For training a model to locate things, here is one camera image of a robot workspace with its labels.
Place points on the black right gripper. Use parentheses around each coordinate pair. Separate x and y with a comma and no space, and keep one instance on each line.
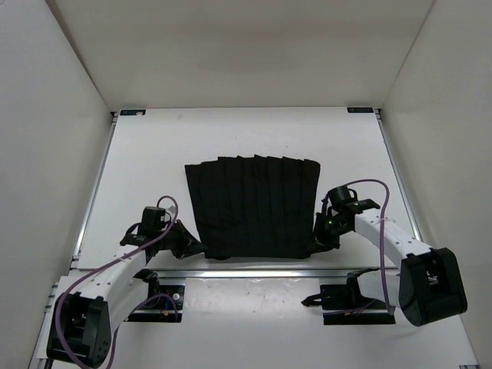
(320,242)

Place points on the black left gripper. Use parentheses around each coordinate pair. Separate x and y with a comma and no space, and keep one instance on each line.
(189,244)

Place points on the black skirt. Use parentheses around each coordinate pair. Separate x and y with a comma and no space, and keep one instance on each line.
(256,207)

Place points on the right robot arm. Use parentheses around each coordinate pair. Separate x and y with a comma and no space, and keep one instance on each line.
(426,288)

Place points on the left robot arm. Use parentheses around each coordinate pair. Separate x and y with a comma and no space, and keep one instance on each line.
(87,315)

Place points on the right corner label sticker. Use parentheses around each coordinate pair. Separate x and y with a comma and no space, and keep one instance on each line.
(360,110)

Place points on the corner label sticker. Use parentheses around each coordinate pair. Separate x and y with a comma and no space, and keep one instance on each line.
(132,112)
(360,110)

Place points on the left corner label sticker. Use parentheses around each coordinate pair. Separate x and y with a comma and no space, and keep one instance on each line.
(132,112)

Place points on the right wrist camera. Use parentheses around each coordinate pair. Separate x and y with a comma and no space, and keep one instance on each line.
(340,196)

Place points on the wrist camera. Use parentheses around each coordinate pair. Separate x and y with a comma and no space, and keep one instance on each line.
(153,221)
(340,196)

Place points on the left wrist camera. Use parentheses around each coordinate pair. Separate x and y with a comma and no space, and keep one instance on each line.
(153,221)

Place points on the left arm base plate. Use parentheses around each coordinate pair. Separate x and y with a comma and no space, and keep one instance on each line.
(167,297)

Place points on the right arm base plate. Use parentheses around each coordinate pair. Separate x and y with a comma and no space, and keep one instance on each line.
(339,308)

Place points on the aluminium table edge rail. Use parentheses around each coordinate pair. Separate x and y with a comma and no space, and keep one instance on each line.
(255,273)

